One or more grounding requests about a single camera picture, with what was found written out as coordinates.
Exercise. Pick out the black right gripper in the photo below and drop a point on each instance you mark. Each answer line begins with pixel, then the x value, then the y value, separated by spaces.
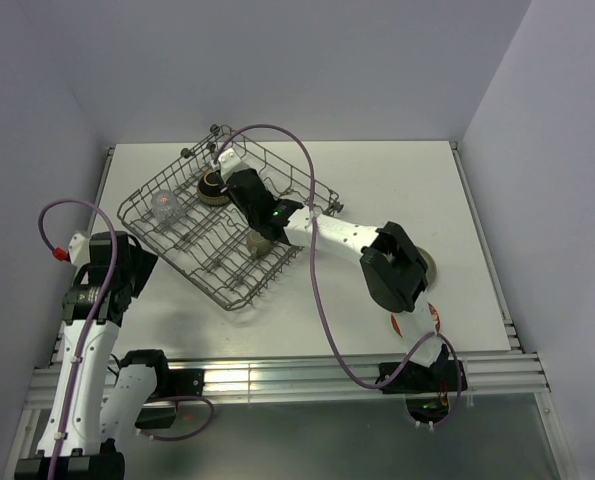
pixel 232 197

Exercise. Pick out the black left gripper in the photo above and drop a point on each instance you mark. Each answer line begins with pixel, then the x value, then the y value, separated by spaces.
pixel 144 263

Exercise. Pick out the brown bowl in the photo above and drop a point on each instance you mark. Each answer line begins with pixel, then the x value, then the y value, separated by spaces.
pixel 209 190

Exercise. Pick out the grey ceramic mug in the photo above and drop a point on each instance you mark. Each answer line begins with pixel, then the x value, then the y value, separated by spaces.
pixel 257 245

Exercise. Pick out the clear drinking glass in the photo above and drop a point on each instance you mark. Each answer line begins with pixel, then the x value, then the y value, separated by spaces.
pixel 165 206

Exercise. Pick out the grey round plate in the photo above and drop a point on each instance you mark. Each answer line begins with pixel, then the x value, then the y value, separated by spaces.
pixel 432 269

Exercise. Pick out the orange round plate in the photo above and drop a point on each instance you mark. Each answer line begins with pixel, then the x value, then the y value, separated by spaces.
pixel 396 326

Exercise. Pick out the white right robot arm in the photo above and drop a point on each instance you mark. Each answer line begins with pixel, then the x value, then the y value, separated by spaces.
pixel 393 268

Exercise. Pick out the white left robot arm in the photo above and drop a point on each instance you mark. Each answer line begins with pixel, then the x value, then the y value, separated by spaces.
pixel 87 426

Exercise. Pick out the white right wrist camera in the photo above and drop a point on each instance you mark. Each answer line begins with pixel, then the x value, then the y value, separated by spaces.
pixel 228 163

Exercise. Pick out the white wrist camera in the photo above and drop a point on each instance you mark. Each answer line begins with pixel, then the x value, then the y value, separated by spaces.
pixel 77 252
pixel 228 163

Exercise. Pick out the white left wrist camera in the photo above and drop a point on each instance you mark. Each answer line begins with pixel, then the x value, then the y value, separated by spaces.
pixel 77 252

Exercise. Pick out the grey wire dish rack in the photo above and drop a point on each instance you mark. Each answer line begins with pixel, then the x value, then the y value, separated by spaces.
pixel 206 245

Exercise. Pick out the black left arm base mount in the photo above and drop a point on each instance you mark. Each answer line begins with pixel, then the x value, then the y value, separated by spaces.
pixel 162 408

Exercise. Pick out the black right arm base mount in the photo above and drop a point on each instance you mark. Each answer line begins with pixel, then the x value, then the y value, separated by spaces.
pixel 430 392

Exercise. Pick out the aluminium table edge rail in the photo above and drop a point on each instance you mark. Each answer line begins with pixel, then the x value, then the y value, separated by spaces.
pixel 305 379

